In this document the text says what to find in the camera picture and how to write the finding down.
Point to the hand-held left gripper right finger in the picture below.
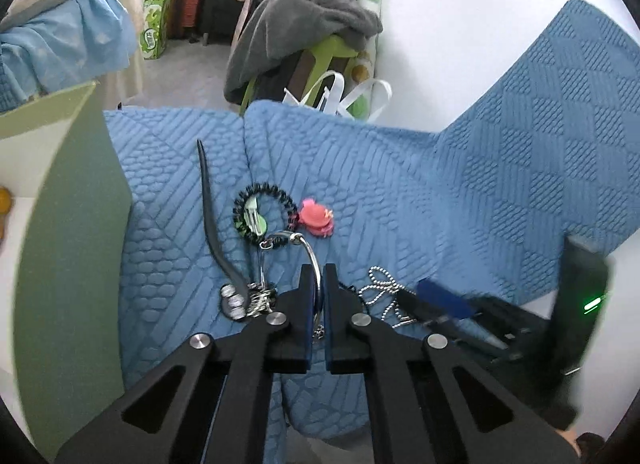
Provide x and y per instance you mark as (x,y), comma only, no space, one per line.
(330,309)

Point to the red suitcase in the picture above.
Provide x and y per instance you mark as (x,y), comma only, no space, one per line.
(187,6)

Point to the cream bed skirt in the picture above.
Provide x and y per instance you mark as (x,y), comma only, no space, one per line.
(130,44)

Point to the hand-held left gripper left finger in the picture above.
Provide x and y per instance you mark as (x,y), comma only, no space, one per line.
(305,309)

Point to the light blue bed sheet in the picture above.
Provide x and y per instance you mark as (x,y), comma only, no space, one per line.
(65,39)

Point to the orange hair clip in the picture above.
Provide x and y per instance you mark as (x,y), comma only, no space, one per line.
(4,200)

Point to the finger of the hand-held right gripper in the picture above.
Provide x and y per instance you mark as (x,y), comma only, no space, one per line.
(445,298)
(412,304)

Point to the grey towel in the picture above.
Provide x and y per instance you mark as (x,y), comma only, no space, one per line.
(300,14)

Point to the green plastic stool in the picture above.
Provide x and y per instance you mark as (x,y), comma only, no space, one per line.
(325,51)

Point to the green hair clip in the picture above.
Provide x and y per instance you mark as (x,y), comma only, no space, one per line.
(254,216)

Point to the white tote bag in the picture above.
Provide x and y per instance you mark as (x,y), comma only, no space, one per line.
(330,89)

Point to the green shopping bag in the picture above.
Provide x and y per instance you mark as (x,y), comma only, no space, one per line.
(156,26)

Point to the blue quilted cloth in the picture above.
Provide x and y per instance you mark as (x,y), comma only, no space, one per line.
(425,194)

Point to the pink hair clip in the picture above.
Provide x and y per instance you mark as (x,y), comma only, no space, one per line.
(315,216)

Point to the green cardboard box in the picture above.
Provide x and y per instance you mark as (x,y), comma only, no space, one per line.
(75,244)

